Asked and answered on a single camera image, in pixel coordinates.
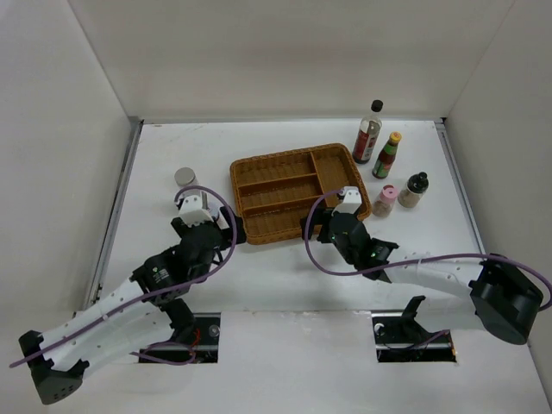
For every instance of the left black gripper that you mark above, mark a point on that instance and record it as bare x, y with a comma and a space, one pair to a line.
228, 233

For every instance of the black lid pepper shaker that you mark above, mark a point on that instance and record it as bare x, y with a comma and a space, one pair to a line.
415, 187

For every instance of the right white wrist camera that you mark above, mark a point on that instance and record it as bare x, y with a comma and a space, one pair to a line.
349, 201

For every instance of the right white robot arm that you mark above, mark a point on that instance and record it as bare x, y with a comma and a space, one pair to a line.
483, 292

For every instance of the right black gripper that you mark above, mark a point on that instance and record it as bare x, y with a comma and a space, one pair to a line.
313, 222

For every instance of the pink lid spice shaker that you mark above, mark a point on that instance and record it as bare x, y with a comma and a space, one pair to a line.
383, 204

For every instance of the right metal table rail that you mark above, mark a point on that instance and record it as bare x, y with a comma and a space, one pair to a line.
447, 149

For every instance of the metal table rail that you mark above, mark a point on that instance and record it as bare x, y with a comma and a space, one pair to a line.
447, 149
96, 281

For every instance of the sauce jar white lid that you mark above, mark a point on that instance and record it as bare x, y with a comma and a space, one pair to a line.
217, 216

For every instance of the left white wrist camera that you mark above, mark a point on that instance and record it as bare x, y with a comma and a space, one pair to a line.
195, 211

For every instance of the left metal table rail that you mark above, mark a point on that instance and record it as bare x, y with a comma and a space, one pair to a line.
96, 281

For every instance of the tall dark vinegar bottle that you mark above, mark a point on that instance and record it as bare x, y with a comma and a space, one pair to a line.
368, 134

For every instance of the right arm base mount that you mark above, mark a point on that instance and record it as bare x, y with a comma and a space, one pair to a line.
398, 338

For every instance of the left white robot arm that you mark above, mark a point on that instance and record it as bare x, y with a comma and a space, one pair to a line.
144, 312

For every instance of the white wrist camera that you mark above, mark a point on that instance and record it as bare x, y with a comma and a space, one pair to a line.
349, 201
195, 211

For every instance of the sago jar blue label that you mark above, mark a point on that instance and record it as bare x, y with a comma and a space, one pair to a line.
184, 178

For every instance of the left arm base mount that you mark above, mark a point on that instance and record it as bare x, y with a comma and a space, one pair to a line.
194, 339

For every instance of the brown wicker divided basket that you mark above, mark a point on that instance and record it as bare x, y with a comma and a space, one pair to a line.
273, 192

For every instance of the red sauce bottle green label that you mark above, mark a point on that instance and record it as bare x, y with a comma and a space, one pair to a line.
387, 156

